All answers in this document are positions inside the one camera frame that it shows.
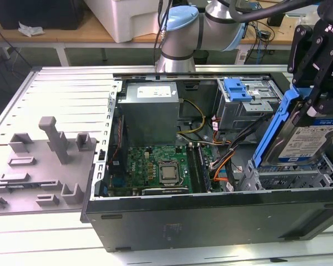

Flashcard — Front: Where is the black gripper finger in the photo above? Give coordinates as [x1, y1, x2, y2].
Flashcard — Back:
[287, 25, 333, 127]
[307, 93, 333, 117]

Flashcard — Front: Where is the hard disk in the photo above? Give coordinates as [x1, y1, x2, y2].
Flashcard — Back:
[251, 84, 333, 168]

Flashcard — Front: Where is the silver metal disk bay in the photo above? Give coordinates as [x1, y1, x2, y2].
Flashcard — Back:
[246, 155, 333, 192]

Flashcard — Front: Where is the clear plastic bag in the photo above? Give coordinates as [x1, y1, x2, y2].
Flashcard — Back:
[298, 13, 321, 28]

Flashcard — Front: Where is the small black box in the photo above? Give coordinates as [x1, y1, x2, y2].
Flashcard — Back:
[267, 12, 285, 27]

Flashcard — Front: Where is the blue plastic drive latch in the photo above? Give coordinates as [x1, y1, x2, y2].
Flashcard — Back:
[223, 78, 252, 102]

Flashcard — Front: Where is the silver optical drive cage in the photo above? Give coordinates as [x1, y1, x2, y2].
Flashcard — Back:
[215, 77, 285, 132]

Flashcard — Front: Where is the RAM stick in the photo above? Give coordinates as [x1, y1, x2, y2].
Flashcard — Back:
[197, 144, 213, 192]

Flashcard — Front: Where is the black RAM slot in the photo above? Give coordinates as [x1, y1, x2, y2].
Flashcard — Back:
[186, 143, 198, 194]
[190, 143, 203, 194]
[193, 143, 207, 193]

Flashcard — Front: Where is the gray power supply unit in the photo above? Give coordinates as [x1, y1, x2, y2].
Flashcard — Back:
[117, 82, 181, 146]

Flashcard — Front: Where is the black PC case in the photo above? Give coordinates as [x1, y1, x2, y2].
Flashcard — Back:
[80, 71, 333, 253]

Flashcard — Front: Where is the silver CPU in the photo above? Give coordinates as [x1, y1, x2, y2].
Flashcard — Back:
[160, 165, 178, 181]

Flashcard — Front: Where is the CPU socket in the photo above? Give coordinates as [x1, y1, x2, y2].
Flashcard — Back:
[157, 161, 181, 186]

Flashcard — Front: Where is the black graphics card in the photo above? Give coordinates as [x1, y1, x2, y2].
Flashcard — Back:
[141, 187, 189, 196]

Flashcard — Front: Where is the big white box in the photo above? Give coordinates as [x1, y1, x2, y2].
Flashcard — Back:
[84, 0, 167, 44]

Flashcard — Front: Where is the green motherboard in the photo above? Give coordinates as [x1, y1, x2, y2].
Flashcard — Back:
[108, 144, 214, 196]

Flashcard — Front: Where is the wooden desk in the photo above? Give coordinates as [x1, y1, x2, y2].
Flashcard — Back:
[0, 0, 333, 66]

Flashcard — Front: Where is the large black box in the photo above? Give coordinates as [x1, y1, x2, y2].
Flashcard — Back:
[0, 0, 84, 30]

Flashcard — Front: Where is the crumpled white paper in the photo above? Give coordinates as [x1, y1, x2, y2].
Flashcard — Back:
[18, 22, 45, 37]

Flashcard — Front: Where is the gray parts rack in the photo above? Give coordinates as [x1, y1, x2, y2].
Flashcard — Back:
[0, 115, 99, 216]

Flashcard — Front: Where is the thick black cable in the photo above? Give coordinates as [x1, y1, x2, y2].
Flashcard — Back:
[229, 0, 321, 23]

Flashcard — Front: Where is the black wire bundle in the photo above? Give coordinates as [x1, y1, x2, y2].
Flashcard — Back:
[209, 110, 267, 183]

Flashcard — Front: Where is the yellow black wire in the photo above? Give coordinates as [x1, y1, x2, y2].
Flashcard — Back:
[177, 99, 206, 136]

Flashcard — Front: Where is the white gray wire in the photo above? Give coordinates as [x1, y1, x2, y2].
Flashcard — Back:
[177, 132, 234, 146]

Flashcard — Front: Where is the thin black cable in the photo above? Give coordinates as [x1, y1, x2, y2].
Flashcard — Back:
[153, 0, 174, 66]

